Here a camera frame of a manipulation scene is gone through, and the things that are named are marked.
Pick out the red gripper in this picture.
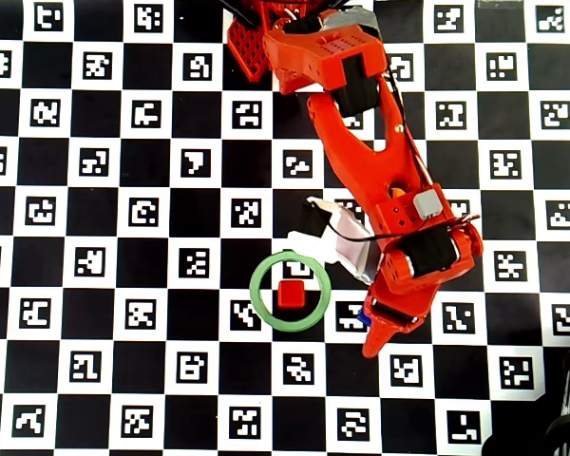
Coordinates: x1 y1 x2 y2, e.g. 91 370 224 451
361 273 439 359

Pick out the red cube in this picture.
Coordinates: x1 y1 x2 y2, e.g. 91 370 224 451
276 279 307 308

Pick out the green flat ring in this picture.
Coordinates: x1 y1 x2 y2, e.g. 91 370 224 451
249 250 333 333

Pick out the small grey square box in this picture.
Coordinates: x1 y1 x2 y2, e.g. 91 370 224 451
412 189 447 221

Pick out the black white marker checkerboard mat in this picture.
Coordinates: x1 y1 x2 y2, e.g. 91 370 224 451
0 0 570 456

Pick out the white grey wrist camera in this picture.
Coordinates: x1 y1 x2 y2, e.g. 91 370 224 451
287 196 387 287

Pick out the black camera holder stand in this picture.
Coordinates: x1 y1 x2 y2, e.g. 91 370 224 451
484 322 570 456

